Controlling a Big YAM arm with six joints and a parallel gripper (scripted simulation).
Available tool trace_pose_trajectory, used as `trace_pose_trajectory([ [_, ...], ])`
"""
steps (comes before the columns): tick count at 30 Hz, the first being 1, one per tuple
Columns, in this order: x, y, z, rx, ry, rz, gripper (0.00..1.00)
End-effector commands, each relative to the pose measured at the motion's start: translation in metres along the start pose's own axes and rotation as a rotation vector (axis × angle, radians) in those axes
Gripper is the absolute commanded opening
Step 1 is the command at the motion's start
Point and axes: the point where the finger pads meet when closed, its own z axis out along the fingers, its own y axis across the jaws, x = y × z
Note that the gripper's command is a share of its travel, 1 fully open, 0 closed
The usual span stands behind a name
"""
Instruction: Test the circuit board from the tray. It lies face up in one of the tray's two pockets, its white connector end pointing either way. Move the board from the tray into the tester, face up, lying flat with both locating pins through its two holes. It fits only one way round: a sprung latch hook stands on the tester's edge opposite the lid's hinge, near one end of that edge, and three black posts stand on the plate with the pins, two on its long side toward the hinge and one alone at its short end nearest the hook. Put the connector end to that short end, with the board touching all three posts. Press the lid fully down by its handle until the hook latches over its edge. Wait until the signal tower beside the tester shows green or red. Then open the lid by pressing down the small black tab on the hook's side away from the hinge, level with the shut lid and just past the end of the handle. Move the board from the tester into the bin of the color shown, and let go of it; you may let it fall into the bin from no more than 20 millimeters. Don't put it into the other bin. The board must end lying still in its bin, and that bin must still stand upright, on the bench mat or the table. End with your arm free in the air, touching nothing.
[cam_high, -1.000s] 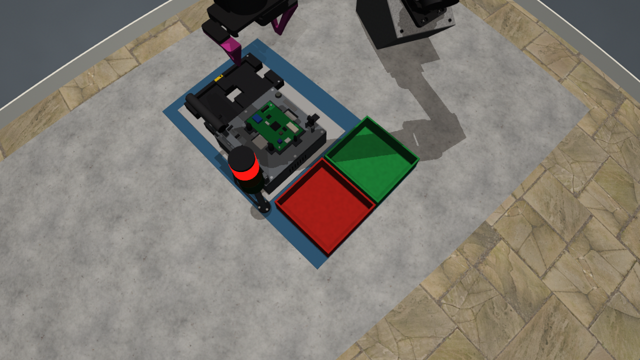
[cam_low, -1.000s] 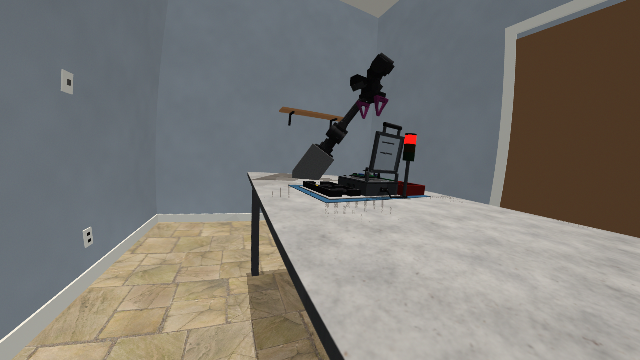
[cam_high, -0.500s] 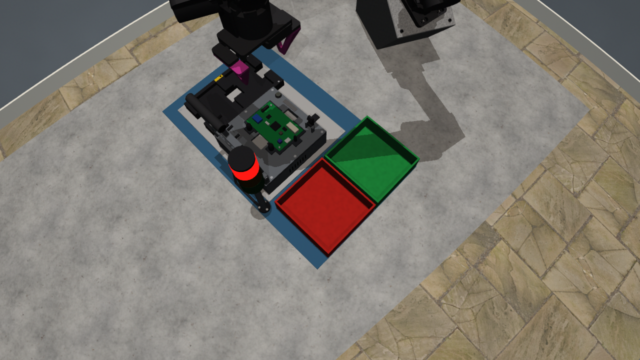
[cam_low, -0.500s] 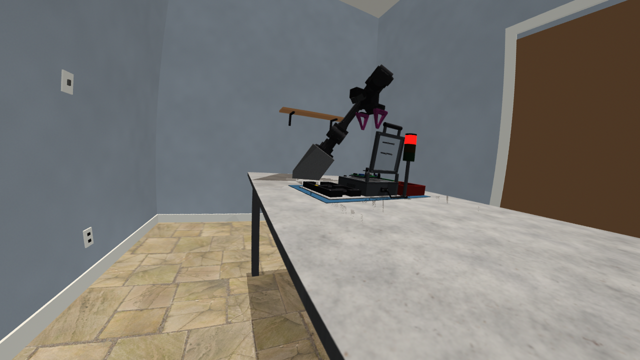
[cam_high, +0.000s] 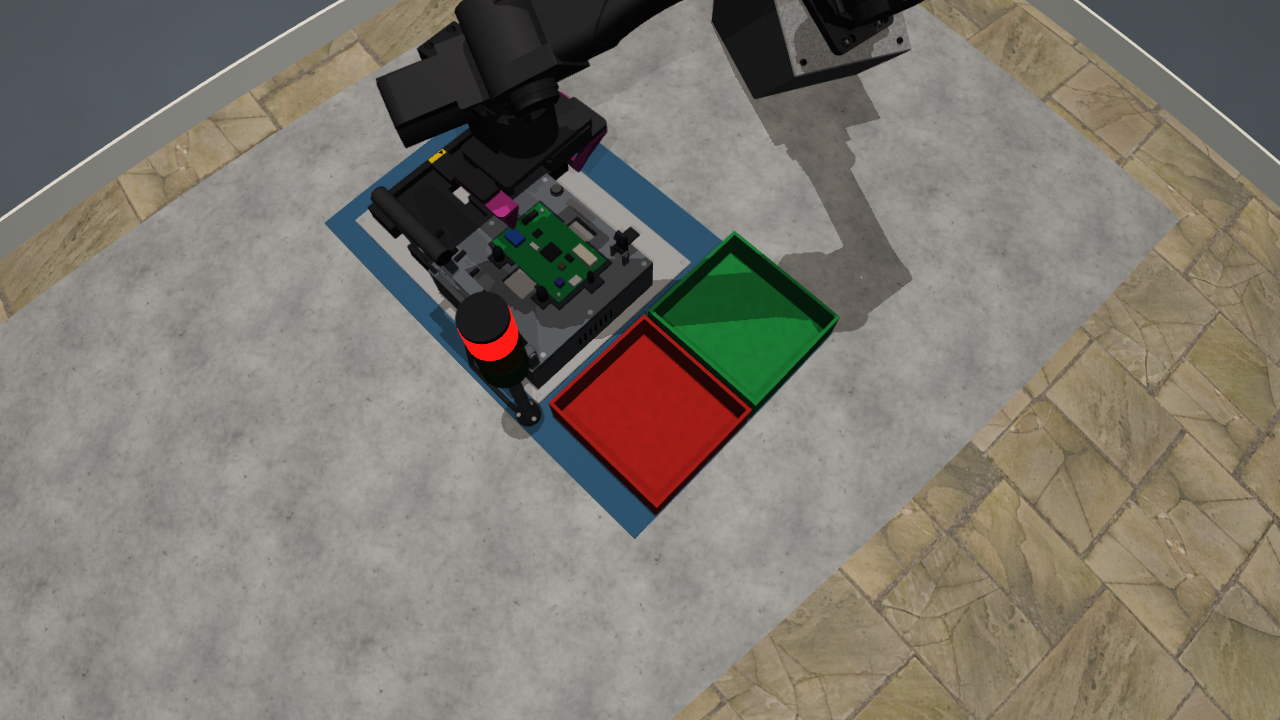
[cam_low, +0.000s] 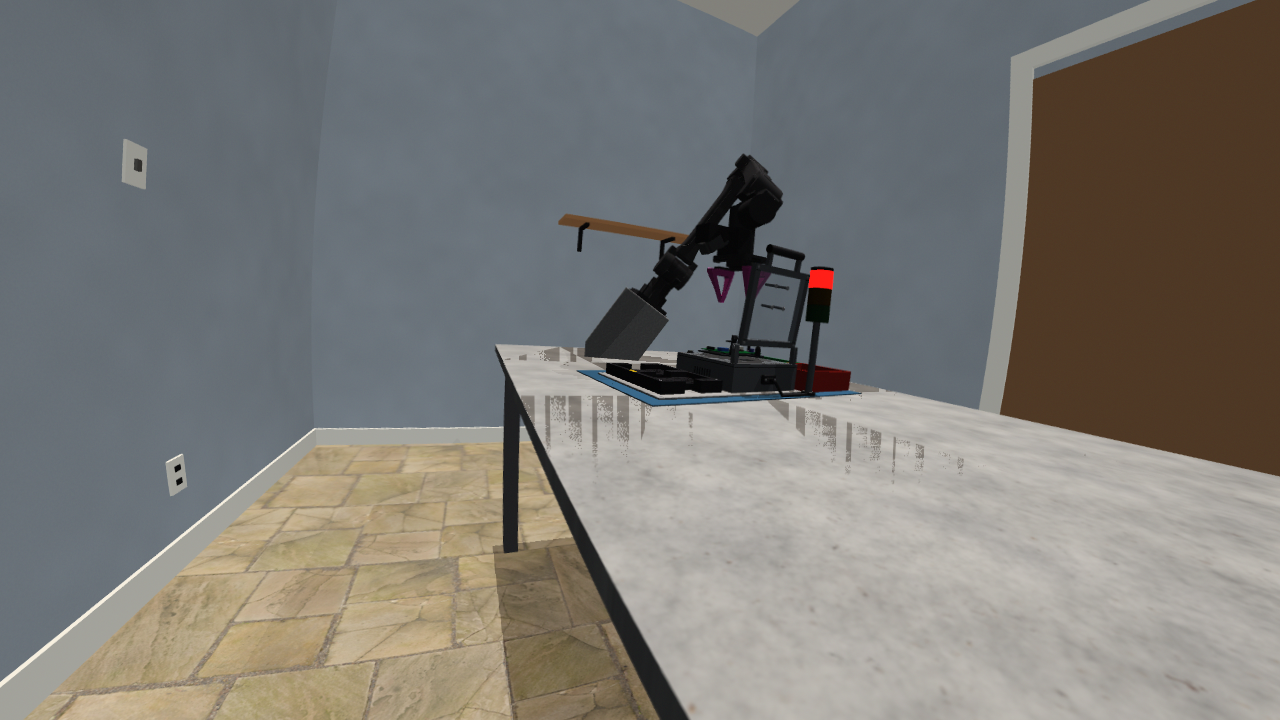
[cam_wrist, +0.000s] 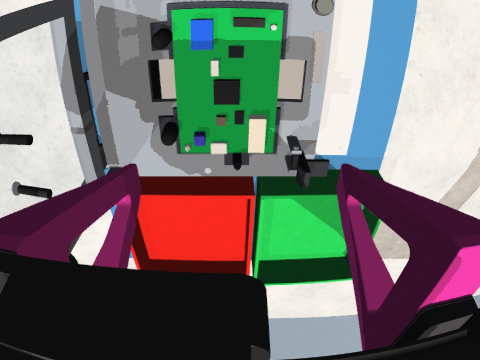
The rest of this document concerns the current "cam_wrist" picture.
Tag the red bin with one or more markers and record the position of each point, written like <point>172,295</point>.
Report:
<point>200,224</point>

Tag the green circuit board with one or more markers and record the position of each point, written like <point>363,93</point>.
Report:
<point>226,64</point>

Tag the green open-top bin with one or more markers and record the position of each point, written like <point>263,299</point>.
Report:
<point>302,239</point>

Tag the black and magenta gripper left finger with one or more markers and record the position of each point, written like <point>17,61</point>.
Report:
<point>46,229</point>

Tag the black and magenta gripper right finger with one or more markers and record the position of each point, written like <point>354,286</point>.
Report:
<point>444,262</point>

